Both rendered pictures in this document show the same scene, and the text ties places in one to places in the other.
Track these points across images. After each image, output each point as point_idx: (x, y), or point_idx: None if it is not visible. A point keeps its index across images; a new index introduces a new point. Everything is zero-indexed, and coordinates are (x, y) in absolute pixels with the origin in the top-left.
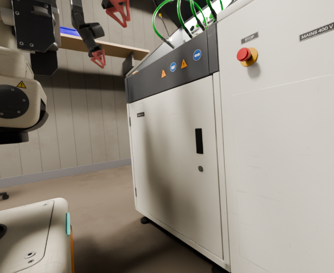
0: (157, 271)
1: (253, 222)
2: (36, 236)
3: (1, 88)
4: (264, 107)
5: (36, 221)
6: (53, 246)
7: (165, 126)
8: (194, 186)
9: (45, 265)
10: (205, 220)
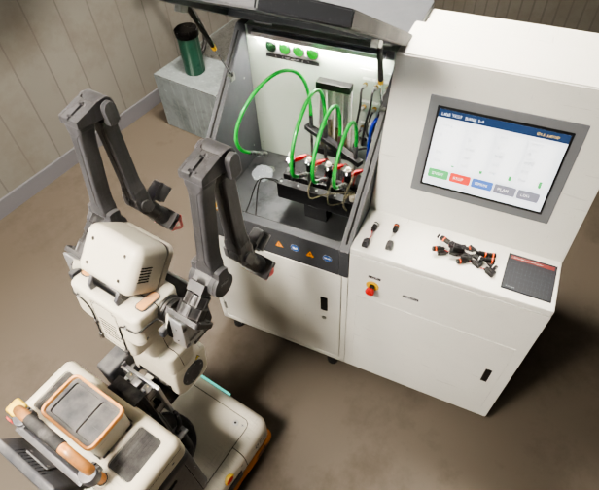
0: (286, 373)
1: (363, 347)
2: (217, 409)
3: (190, 369)
4: (378, 310)
5: (193, 398)
6: (242, 411)
7: (280, 279)
8: (316, 323)
9: (254, 423)
10: (326, 339)
